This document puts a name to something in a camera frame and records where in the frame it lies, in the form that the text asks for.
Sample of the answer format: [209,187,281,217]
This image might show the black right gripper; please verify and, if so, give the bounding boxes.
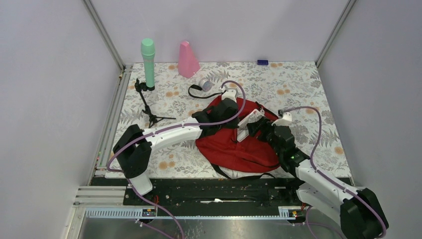
[247,116,284,157]

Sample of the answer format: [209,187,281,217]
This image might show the clear packaged stationery card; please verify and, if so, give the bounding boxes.
[236,109,265,142]

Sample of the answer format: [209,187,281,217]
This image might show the clear glitter jar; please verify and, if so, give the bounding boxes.
[198,78,214,92]

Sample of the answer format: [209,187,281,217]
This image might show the red backpack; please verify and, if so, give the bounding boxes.
[195,96,280,178]

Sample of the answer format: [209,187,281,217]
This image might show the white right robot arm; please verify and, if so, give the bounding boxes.
[247,117,389,239]

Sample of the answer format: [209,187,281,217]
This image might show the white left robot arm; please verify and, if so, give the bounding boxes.
[112,98,245,205]

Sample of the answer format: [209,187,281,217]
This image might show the small blue block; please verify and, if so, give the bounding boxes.
[257,60,269,65]

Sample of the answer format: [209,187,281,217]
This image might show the pink cone block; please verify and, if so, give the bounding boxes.
[178,41,201,78]

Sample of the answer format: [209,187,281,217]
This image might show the floral table mat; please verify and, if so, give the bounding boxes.
[110,61,351,178]

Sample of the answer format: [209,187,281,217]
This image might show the black mini tripod stand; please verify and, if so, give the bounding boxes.
[134,78,176,128]

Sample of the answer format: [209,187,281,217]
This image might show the green toy microphone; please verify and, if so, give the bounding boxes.
[141,38,155,91]

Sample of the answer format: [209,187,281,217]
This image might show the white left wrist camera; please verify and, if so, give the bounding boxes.
[219,86,238,103]

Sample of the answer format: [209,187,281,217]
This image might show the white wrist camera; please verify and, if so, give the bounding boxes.
[219,86,238,103]
[272,110,293,126]

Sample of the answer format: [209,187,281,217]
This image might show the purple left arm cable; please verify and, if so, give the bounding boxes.
[106,80,247,239]

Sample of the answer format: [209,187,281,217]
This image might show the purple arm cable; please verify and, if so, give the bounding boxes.
[278,106,387,239]
[106,80,247,239]

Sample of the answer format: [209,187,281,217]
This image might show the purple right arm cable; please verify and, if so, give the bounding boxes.
[278,106,387,239]

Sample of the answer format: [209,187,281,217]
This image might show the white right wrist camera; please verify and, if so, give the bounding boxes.
[272,110,293,126]

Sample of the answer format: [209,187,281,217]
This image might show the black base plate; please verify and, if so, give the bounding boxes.
[144,178,303,217]

